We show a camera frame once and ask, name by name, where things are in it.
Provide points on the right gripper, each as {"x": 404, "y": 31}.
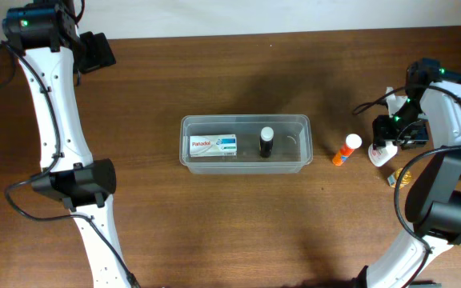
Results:
{"x": 382, "y": 133}

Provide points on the white spray bottle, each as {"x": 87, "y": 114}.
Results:
{"x": 381, "y": 155}

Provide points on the black bottle white cap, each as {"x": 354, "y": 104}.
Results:
{"x": 266, "y": 141}

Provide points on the white Panadol medicine box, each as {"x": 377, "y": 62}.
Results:
{"x": 213, "y": 145}

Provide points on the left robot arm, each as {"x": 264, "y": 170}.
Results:
{"x": 44, "y": 37}

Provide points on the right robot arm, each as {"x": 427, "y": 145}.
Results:
{"x": 429, "y": 111}

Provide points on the clear plastic container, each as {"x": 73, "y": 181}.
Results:
{"x": 292, "y": 143}

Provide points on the orange tube white cap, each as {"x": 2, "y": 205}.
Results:
{"x": 352, "y": 143}

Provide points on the small gold lid jar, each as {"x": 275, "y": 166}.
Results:
{"x": 395, "y": 176}

